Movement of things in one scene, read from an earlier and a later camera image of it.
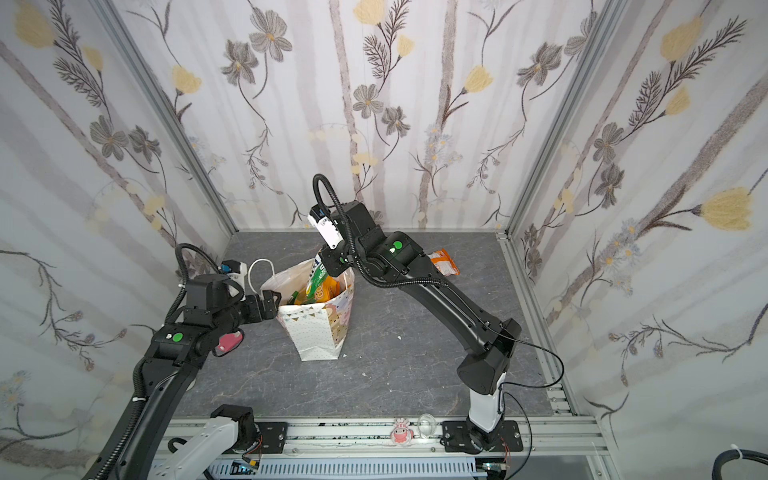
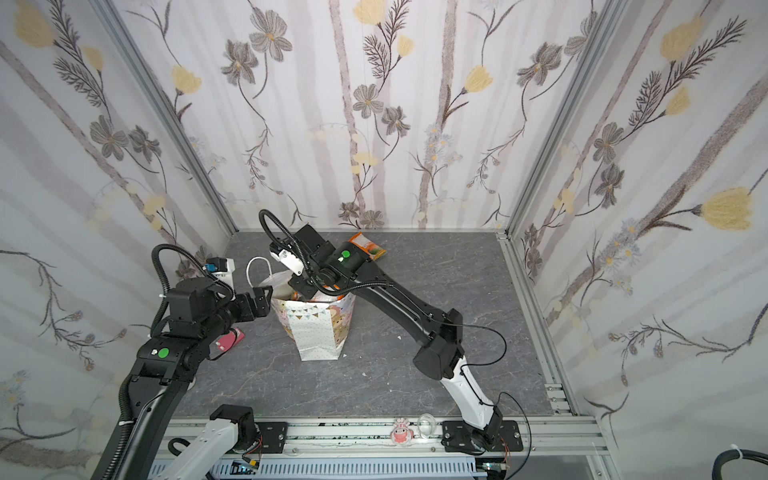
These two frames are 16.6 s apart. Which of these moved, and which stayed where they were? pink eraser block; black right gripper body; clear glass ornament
Moved: black right gripper body
Stayed: clear glass ornament; pink eraser block
